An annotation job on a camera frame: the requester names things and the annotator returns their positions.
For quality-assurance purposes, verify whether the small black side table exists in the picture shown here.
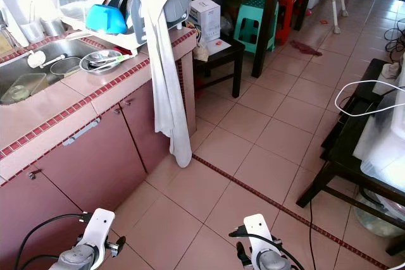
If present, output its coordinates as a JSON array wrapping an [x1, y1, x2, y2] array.
[[192, 36, 246, 99]]

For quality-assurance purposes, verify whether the yellow sponge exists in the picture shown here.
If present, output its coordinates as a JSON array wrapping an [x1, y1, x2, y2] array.
[[0, 30, 15, 56]]

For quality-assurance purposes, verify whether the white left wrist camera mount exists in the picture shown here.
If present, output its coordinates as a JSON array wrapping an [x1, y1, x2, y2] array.
[[84, 208, 116, 269]]

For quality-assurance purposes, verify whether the white plastic scoop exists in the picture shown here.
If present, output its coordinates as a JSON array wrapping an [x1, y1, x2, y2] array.
[[27, 50, 67, 70]]

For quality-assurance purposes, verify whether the white plastic tub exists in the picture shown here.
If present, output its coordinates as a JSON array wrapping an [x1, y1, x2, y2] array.
[[352, 87, 405, 188]]

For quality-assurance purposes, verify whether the stainless steel sink basin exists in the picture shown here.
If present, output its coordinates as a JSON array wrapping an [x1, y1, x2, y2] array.
[[0, 38, 111, 107]]

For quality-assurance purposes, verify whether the white dish rack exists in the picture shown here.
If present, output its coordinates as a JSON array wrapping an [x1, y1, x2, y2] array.
[[57, 0, 190, 56]]

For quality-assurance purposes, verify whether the pink kitchen cabinet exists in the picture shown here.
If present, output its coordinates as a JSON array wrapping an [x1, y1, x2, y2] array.
[[0, 36, 197, 270]]

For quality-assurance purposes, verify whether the clear lidded storage box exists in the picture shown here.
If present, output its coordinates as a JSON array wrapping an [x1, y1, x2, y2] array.
[[57, 0, 101, 24]]

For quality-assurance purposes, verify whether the clear plastic food container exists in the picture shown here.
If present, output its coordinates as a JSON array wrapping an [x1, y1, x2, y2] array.
[[1, 73, 49, 106]]

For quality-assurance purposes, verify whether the metal cabinet handle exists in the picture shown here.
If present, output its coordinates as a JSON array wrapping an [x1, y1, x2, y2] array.
[[63, 118, 102, 147]]

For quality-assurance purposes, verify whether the dark red rag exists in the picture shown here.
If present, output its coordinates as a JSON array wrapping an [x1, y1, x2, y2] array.
[[289, 39, 323, 56]]

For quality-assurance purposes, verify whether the red plastic stool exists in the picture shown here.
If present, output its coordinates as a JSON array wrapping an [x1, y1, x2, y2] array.
[[275, 0, 301, 46]]

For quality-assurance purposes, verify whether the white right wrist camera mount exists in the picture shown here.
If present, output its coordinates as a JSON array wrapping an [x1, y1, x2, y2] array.
[[243, 214, 275, 261]]

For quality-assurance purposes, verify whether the white hanging towel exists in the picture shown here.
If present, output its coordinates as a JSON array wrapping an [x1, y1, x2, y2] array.
[[136, 0, 194, 168]]

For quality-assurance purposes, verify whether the blue plastic bowl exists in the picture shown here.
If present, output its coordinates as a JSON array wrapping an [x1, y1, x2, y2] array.
[[85, 4, 128, 35]]

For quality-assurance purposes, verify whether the round steel dish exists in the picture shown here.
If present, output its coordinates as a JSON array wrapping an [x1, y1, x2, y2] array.
[[80, 49, 128, 76]]

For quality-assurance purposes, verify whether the green plastic stool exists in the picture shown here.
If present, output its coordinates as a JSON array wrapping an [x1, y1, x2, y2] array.
[[233, 0, 268, 54]]

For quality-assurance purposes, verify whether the thin black power cord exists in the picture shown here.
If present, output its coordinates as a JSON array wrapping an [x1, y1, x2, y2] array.
[[308, 197, 316, 270]]

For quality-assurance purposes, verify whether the white cable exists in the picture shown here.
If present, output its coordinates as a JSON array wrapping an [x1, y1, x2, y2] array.
[[333, 79, 405, 118]]

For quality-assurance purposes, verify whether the white paper sheet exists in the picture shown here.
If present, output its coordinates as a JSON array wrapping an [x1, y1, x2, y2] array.
[[201, 38, 232, 56]]

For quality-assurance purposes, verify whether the black wooden stand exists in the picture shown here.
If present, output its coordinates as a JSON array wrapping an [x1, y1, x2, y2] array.
[[296, 58, 405, 257]]

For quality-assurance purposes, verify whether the large glass jar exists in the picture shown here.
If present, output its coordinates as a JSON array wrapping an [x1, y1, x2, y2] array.
[[354, 191, 405, 239]]

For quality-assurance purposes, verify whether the green-handled utensil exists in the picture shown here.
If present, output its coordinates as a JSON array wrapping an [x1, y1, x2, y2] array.
[[98, 54, 134, 68]]

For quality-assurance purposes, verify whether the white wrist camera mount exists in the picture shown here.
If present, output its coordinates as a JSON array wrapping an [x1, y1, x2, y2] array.
[[84, 208, 116, 269], [243, 214, 275, 261]]

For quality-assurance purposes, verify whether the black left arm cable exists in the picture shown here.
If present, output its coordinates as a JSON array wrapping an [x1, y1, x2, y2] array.
[[14, 212, 92, 270]]

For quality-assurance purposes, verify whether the white carton box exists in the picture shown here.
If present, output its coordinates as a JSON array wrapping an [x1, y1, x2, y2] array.
[[189, 0, 222, 44]]

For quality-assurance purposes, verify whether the small steel pot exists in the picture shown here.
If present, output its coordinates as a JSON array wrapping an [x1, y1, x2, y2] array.
[[51, 56, 84, 80]]

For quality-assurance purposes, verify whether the steel cup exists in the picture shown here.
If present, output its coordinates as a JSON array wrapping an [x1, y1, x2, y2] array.
[[20, 22, 46, 45], [41, 17, 67, 38]]

